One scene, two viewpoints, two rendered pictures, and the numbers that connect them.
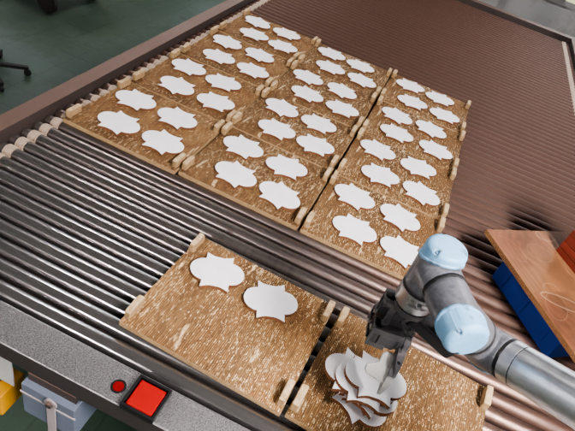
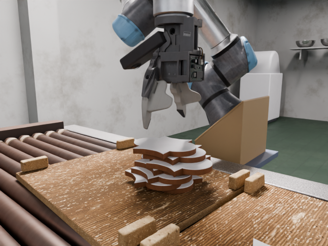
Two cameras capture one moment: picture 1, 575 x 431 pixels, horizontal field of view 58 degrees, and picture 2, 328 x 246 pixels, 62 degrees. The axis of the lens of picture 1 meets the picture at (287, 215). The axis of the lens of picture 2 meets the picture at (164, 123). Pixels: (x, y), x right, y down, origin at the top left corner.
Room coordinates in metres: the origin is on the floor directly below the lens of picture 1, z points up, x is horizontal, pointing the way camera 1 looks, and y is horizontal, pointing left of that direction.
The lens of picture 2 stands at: (1.18, -0.01, 1.17)
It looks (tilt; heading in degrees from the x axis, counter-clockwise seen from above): 11 degrees down; 212
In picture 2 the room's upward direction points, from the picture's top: straight up
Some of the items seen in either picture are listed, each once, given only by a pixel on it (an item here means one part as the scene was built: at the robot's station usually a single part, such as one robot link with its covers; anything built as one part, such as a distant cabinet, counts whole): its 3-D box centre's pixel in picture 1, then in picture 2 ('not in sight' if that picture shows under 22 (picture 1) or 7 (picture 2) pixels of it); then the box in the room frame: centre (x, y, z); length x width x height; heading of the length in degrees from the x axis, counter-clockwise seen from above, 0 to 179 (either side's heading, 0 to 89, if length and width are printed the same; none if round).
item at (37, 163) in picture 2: (486, 397); (34, 164); (0.82, -0.60, 0.95); 0.06 x 0.02 x 0.03; 166
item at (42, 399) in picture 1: (62, 396); not in sight; (0.57, 0.35, 0.77); 0.14 x 0.11 x 0.18; 81
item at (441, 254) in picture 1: (435, 268); not in sight; (0.71, -0.28, 1.36); 0.09 x 0.08 x 0.11; 19
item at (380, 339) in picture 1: (396, 320); (176, 52); (0.71, -0.27, 1.20); 0.09 x 0.08 x 0.12; 90
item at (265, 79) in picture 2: not in sight; (261, 86); (-5.39, -1.45, 0.79); 0.80 x 0.68 x 1.59; 171
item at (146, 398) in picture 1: (145, 398); not in sight; (0.55, 0.15, 0.92); 0.06 x 0.06 x 0.01; 81
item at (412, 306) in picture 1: (417, 296); (174, 8); (0.71, -0.27, 1.28); 0.08 x 0.08 x 0.05
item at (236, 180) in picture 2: (299, 398); (239, 178); (0.65, -0.15, 0.95); 0.06 x 0.02 x 0.03; 166
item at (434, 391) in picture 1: (394, 402); (129, 179); (0.73, -0.37, 0.93); 0.41 x 0.35 x 0.02; 76
